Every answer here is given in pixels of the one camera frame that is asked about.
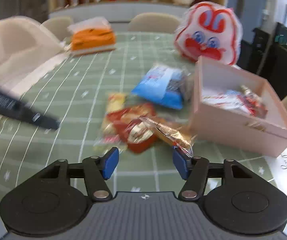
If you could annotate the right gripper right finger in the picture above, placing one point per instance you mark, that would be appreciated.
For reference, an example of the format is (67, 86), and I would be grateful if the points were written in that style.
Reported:
(230, 195)

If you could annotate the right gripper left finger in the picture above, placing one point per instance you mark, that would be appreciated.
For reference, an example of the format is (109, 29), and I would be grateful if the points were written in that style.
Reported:
(59, 196)

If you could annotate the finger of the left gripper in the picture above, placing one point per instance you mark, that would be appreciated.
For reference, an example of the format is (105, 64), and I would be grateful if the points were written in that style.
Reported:
(16, 109)

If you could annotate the clear golden pastry packet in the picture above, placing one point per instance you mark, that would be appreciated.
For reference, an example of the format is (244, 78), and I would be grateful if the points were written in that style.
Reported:
(173, 133)

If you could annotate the yellow red snack packet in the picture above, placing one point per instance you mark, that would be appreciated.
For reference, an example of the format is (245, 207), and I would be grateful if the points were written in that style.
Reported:
(112, 119)

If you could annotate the red burger snack packet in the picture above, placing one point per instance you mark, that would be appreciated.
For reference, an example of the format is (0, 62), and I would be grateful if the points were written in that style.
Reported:
(253, 103)

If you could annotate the white silver snack packet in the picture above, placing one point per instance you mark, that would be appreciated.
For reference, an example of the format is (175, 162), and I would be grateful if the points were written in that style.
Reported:
(228, 100)

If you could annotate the small red snack packet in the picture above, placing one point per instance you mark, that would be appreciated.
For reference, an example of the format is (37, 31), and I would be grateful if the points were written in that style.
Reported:
(132, 130)

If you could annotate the blue white snack packet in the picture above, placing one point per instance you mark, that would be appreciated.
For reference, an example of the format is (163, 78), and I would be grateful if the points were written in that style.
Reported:
(165, 86)

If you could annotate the beige chair near left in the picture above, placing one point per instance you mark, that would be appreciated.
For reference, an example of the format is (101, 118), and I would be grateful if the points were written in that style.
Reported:
(25, 45)

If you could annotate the green checked tablecloth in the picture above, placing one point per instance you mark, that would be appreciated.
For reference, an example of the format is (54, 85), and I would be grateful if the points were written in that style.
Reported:
(80, 91)

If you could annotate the pink cardboard box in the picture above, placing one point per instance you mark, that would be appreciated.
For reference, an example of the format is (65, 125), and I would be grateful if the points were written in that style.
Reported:
(265, 136)

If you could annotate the beige chair far left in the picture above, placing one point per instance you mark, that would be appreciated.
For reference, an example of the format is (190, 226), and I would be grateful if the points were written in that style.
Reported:
(59, 26)

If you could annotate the orange tissue box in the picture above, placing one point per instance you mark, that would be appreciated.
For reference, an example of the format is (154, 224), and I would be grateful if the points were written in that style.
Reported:
(90, 36)

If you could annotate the white cabinet counter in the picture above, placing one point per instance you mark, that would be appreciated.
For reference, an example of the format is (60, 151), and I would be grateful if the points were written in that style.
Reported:
(117, 12)

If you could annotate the black fish tank stand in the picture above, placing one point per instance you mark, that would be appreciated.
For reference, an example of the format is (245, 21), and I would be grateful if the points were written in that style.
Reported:
(266, 56)

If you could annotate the red white rabbit plush bag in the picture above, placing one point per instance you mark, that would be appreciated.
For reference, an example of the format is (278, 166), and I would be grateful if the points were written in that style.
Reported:
(211, 30)

